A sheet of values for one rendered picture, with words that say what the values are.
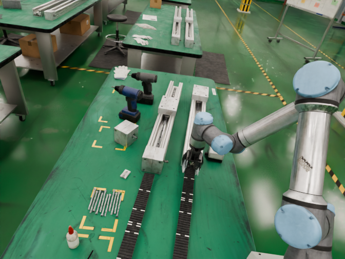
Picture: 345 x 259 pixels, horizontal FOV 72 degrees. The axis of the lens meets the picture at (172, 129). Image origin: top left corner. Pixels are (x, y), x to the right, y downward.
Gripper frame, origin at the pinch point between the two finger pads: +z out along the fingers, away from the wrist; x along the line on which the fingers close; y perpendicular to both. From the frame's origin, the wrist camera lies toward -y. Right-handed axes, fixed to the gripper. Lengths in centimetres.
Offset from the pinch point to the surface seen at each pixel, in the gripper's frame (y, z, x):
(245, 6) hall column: -1017, 57, 151
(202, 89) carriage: -71, -11, 1
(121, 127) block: -14.2, -7.5, -40.3
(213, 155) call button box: -12.3, -2.4, 11.3
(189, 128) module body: -27.2, -6.5, -3.6
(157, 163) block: 4.6, -5.5, -16.2
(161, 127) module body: -26.3, -3.7, -19.6
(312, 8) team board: -547, -23, 230
